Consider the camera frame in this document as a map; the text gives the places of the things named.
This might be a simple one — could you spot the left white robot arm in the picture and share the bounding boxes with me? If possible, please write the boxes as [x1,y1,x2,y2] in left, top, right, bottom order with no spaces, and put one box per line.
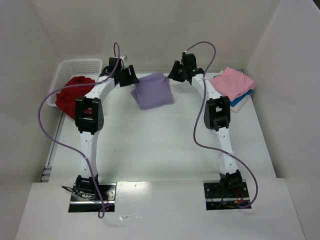
[75,55,139,199]

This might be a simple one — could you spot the red t shirt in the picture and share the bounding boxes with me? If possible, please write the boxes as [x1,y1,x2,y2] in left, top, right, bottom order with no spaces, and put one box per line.
[55,76,95,120]

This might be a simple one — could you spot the purple t shirt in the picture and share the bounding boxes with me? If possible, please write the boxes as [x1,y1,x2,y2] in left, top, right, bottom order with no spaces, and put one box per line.
[130,72,174,110]

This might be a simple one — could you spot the pink folded t shirt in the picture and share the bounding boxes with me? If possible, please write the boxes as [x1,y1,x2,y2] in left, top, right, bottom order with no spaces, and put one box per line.
[210,67,256,102]

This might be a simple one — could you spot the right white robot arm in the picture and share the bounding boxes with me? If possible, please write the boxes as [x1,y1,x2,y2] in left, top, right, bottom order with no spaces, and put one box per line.
[168,51,243,198]

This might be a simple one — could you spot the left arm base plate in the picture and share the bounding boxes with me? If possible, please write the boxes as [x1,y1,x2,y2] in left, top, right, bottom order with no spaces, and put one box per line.
[68,183,117,213]

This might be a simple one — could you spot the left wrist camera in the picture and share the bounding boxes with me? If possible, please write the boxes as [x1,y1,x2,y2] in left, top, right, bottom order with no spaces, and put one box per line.
[120,55,128,69]

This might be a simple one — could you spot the white plastic basket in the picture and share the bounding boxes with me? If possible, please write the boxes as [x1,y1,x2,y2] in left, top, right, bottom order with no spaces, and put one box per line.
[49,58,103,93]

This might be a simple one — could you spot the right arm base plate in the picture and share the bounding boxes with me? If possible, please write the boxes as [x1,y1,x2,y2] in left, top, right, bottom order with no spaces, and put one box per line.
[203,180,251,211]

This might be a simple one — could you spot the blue folded t shirt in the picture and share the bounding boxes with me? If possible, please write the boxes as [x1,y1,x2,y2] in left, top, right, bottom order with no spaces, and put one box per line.
[230,89,253,107]

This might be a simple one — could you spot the white folded t shirt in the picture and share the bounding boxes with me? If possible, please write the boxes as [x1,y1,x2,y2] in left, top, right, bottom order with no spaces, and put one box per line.
[217,71,251,113]

